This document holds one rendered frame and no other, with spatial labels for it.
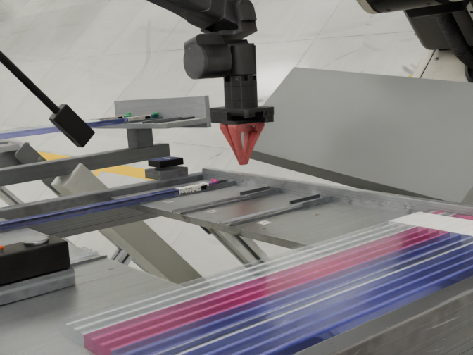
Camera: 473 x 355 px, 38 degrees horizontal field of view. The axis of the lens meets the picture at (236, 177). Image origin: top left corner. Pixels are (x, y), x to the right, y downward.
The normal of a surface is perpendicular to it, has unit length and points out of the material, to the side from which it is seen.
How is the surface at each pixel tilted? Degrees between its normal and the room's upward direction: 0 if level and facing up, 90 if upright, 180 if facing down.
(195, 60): 47
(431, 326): 90
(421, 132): 0
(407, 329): 90
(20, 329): 43
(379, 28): 0
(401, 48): 0
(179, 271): 90
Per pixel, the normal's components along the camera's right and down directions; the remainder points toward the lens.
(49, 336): -0.05, -0.98
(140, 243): 0.67, 0.05
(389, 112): -0.56, -0.63
